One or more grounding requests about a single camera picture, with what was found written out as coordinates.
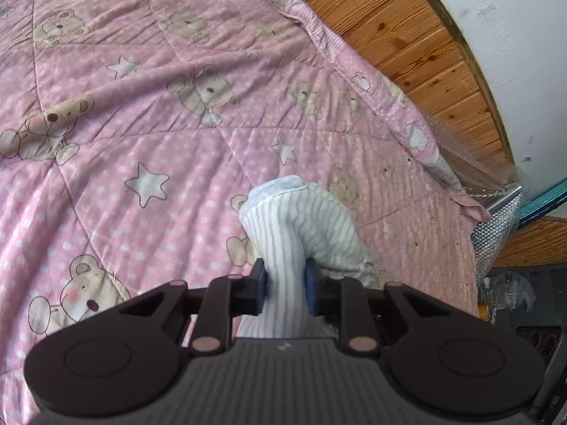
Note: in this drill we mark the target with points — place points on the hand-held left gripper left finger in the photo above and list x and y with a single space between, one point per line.
260 285

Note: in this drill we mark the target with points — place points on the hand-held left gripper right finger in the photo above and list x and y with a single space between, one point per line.
312 287

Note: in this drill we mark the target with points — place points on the white striped garment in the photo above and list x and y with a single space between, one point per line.
310 221

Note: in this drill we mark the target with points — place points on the clear bubble wrap sheet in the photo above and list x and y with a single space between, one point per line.
496 221

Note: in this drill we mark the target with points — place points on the pink bear print blanket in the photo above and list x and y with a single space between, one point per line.
155 119

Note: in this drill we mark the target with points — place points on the clear plastic wrapper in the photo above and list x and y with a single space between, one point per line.
509 290

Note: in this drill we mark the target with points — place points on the black plastic crate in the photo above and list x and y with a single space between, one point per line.
545 345

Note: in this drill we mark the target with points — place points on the wooden headboard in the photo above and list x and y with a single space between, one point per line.
421 53

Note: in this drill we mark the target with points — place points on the teal metal frame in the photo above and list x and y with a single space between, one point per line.
545 199

